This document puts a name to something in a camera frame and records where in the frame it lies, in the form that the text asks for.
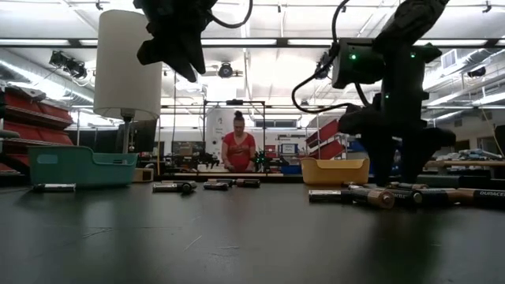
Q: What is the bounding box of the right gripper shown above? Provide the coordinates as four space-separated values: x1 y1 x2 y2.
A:
338 97 458 188

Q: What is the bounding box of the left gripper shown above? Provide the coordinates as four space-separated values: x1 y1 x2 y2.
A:
133 0 219 84

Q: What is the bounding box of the dark grey battery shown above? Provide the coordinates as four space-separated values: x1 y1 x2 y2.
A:
308 189 353 204

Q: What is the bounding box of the yellow plastic bin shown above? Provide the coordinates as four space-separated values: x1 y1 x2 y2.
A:
300 157 371 186

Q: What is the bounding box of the white cylindrical tank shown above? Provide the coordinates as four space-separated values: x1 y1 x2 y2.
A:
205 108 237 161

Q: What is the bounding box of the table lamp white shade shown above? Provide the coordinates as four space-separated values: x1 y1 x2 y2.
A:
93 9 163 184

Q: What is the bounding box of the wooden background table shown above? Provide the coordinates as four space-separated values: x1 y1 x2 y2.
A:
425 159 505 169

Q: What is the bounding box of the tilted red bin rack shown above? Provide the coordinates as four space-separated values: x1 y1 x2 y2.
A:
305 118 342 161

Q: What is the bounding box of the grey blue tube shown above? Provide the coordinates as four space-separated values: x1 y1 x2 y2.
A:
458 148 504 161

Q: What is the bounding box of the dark background monitor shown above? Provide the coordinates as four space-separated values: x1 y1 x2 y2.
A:
115 119 159 155

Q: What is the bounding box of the person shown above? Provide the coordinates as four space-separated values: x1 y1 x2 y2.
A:
221 110 256 174

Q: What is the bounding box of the ceiling air vent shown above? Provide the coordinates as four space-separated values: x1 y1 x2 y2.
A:
440 48 459 70

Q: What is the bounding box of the teal plastic bin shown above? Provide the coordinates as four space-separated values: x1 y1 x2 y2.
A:
27 144 140 188

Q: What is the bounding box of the red bin shelf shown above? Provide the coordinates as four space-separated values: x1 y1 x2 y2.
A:
0 84 75 177

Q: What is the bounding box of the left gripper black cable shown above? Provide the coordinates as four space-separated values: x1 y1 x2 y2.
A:
207 0 255 30

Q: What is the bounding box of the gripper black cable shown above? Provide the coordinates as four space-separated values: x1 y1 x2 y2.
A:
291 0 374 115
207 0 255 30

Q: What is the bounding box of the black background station frame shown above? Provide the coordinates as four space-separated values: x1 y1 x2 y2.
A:
202 99 267 177

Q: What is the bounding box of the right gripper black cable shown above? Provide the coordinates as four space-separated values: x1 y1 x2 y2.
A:
291 0 374 115

